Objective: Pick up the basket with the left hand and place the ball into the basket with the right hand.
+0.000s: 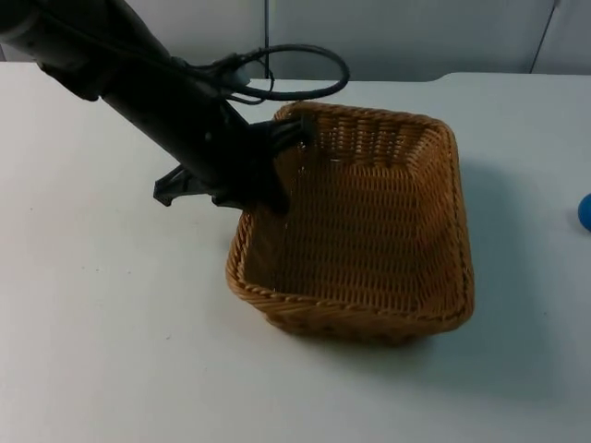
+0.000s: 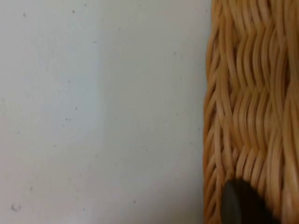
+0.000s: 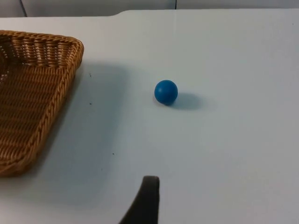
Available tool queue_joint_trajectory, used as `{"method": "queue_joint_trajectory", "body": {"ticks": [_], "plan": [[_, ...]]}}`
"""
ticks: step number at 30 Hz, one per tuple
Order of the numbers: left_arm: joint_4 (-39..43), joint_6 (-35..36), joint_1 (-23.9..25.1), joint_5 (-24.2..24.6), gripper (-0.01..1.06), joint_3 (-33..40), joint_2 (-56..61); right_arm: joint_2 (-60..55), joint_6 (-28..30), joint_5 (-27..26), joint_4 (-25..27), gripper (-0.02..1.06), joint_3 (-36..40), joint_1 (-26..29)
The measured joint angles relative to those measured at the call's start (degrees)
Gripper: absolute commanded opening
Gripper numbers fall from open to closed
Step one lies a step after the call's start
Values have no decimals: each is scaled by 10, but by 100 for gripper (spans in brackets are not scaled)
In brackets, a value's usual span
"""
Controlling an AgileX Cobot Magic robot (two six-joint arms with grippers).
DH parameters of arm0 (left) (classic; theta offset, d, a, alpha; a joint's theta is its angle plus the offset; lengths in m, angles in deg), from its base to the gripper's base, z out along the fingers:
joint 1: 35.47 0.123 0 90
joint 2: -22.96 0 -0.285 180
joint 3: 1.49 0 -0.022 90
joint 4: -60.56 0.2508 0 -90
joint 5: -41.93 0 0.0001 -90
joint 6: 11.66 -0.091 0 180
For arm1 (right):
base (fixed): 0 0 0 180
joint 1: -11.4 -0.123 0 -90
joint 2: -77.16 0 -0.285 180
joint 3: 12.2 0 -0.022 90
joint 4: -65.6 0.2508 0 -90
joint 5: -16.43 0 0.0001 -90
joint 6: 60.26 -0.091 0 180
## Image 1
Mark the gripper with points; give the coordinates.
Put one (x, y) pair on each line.
(249, 157)

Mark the pale brown wicker basket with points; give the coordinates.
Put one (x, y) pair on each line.
(369, 240)

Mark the blue ball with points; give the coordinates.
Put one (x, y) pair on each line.
(585, 213)

